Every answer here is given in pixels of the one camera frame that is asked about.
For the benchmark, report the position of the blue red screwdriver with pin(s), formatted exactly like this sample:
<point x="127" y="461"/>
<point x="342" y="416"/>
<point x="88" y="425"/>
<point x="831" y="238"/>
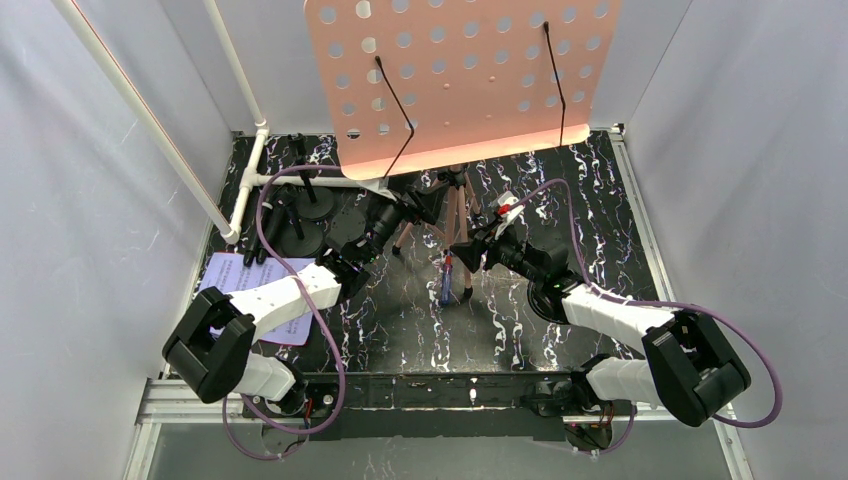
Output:
<point x="445" y="289"/>

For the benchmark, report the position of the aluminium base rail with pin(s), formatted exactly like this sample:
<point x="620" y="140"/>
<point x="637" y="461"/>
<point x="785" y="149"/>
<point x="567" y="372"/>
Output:
<point x="461" y="426"/>

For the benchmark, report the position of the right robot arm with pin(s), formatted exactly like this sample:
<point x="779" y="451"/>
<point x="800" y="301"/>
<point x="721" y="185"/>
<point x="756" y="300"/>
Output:
<point x="686" y="363"/>

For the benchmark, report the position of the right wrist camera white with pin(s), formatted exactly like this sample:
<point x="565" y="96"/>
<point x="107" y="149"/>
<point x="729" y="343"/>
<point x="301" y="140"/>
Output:
<point x="509" y="209"/>

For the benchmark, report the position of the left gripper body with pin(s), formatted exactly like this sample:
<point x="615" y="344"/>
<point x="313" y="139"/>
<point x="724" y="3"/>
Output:
<point x="411" y="203"/>

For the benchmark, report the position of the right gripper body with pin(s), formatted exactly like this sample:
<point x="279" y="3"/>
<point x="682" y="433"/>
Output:
<point x="486" y="244"/>

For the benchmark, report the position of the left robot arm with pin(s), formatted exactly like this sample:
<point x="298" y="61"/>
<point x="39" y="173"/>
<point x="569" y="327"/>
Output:
<point x="211" y="347"/>

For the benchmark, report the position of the white PVC pipe frame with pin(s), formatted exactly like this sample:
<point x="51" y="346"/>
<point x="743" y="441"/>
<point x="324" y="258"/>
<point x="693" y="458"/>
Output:
<point x="138" y="50"/>

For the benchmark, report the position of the white sheet music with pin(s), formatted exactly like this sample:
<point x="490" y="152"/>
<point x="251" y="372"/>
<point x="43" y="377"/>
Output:
<point x="252" y="285"/>

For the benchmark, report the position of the black microphone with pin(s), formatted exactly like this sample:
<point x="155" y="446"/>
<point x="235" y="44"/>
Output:
<point x="255" y="253"/>
<point x="278" y="214"/>

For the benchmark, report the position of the pink tripod music stand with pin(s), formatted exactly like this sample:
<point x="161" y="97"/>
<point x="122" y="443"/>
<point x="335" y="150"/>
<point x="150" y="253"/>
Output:
<point x="420" y="85"/>

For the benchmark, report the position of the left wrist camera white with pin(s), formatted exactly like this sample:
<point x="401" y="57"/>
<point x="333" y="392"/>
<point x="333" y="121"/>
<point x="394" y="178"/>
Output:
<point x="378" y="187"/>

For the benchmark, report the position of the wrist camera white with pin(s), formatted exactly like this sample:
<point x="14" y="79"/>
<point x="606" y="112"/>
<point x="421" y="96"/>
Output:
<point x="509" y="209"/>
<point x="378" y="187"/>

